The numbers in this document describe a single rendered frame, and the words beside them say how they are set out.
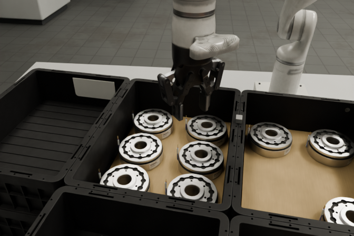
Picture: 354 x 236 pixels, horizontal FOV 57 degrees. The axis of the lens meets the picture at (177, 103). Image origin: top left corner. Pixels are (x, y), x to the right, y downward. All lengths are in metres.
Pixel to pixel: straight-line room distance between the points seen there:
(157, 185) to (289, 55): 0.59
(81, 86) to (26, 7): 3.40
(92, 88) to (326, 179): 0.65
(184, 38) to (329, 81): 1.03
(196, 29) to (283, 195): 0.40
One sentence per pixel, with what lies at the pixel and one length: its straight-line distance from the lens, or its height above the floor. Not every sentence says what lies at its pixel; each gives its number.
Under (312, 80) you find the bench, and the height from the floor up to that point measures 0.70.
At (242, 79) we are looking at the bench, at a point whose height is 0.70.
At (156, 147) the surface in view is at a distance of 0.77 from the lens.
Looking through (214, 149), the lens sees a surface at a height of 0.86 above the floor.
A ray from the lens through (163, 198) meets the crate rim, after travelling 0.57.
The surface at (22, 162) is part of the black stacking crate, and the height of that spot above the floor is 0.83.
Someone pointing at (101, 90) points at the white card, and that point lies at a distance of 0.95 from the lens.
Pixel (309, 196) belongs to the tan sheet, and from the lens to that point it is 0.76.
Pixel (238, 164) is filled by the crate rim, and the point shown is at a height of 0.93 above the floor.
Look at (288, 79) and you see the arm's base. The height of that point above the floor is 0.86.
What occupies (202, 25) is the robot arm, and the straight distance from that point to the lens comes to 0.53.
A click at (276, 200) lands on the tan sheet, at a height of 0.83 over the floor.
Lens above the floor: 1.36
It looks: 33 degrees down
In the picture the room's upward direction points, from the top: straight up
